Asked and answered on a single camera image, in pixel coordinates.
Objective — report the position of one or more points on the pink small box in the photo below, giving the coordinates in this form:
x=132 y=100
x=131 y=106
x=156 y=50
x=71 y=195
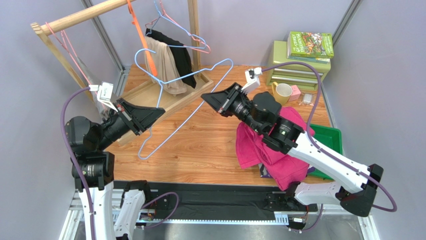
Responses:
x=295 y=93

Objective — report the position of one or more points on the green treehouse book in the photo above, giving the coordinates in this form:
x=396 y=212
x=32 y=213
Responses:
x=310 y=45

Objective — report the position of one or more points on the orange plastic hanger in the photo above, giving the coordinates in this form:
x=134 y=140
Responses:
x=141 y=35

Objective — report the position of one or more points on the purple camouflage trousers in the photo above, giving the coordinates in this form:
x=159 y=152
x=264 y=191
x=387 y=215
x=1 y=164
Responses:
x=265 y=174

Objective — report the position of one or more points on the black trousers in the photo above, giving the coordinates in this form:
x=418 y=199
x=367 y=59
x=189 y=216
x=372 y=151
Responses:
x=181 y=55

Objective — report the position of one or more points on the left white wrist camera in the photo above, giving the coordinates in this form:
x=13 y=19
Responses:
x=105 y=94

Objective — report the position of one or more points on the yellow mug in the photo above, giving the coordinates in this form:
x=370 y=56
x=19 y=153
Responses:
x=281 y=92

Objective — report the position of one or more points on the grey trousers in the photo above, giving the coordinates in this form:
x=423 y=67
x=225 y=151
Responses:
x=91 y=79

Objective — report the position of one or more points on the beige trousers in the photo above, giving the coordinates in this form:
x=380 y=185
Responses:
x=165 y=65

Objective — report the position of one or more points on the wooden clothes rack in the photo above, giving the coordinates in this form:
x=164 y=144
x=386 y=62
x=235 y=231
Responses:
x=141 y=94

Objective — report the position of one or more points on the green plastic tray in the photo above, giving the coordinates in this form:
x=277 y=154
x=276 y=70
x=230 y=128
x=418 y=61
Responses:
x=330 y=137

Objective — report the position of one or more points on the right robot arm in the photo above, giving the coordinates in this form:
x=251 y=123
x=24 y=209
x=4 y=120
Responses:
x=355 y=185

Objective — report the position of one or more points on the small clear plastic bag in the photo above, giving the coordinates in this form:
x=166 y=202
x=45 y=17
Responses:
x=307 y=99

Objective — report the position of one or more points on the green drawer cabinet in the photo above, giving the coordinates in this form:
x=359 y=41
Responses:
x=293 y=74

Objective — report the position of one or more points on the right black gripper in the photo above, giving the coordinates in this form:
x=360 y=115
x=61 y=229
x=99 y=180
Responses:
x=227 y=102

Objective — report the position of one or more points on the pink trousers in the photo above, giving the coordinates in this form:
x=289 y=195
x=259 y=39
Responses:
x=251 y=151

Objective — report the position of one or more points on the pink wire hanger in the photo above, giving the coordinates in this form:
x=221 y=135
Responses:
x=67 y=45

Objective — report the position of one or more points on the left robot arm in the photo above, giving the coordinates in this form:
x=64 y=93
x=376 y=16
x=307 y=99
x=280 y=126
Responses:
x=93 y=169

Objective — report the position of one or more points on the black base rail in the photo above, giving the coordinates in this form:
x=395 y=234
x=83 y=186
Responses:
x=186 y=201

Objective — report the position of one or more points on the red wire hanger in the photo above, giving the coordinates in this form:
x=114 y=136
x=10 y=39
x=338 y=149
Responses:
x=198 y=43

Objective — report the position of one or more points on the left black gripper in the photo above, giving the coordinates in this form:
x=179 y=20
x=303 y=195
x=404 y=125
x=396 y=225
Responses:
x=144 y=116

